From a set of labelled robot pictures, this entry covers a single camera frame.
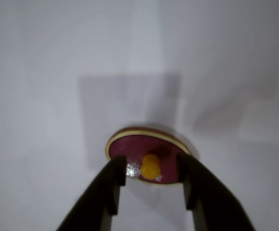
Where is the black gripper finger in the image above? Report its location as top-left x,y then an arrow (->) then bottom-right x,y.
55,155 -> 127,231
177,153 -> 256,231

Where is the purple oval piece yellow pin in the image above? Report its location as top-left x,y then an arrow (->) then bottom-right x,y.
105,127 -> 191,187

